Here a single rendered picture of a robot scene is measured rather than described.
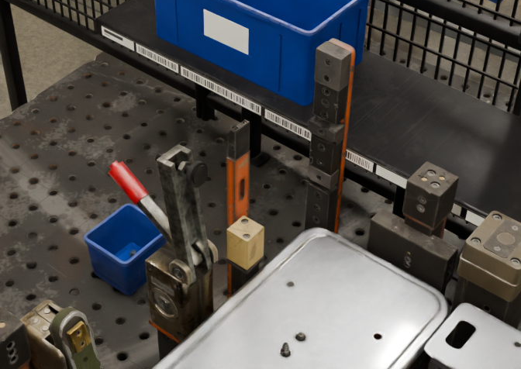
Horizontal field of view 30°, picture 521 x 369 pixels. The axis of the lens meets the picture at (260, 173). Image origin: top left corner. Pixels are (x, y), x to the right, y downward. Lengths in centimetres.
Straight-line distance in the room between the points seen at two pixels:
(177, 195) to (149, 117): 88
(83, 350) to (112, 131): 89
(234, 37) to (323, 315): 48
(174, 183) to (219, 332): 20
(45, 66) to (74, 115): 138
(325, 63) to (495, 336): 40
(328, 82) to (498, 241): 30
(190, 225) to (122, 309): 49
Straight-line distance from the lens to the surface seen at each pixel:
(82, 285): 164
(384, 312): 120
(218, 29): 148
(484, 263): 122
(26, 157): 189
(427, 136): 141
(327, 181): 138
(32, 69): 334
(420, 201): 127
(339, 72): 126
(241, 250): 120
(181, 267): 114
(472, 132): 143
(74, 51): 340
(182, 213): 110
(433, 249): 129
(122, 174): 116
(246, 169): 118
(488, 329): 121
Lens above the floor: 191
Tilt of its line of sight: 42 degrees down
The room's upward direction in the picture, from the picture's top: 1 degrees clockwise
